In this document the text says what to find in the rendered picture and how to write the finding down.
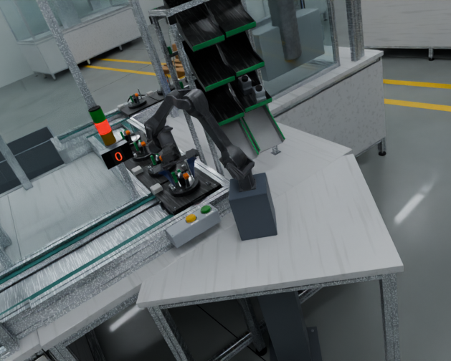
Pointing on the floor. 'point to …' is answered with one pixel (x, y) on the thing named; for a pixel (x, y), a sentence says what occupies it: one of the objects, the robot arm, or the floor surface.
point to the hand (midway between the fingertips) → (181, 173)
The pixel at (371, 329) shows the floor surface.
